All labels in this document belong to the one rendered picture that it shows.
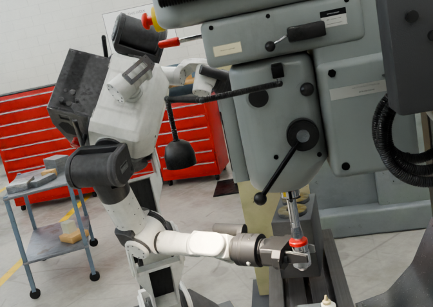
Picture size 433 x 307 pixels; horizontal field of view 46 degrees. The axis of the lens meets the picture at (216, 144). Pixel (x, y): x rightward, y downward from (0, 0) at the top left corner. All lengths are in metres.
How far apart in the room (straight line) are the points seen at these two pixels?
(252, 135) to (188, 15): 0.30
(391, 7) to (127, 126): 0.80
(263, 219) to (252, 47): 2.16
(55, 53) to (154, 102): 9.69
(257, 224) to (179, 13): 2.23
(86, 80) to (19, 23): 9.93
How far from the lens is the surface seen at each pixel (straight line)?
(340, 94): 1.11
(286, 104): 1.12
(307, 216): 1.55
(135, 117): 1.41
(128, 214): 1.46
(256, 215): 3.15
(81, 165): 1.38
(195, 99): 1.03
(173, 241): 1.49
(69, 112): 1.43
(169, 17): 1.10
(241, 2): 1.08
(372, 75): 1.11
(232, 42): 1.09
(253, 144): 1.15
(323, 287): 1.55
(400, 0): 0.86
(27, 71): 11.39
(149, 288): 1.93
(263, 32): 1.08
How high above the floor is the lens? 1.71
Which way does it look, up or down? 13 degrees down
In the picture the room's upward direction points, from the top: 12 degrees counter-clockwise
